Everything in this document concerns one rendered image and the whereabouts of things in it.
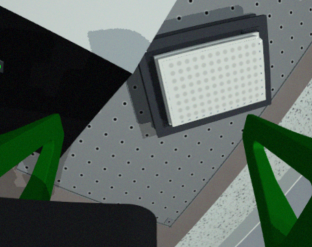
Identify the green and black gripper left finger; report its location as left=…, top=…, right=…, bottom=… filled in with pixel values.
left=0, top=114, right=64, bottom=201

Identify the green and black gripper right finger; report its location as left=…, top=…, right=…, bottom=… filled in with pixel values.
left=242, top=114, right=312, bottom=247

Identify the white well pcr plate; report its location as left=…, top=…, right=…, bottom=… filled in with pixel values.
left=154, top=32, right=266, bottom=127

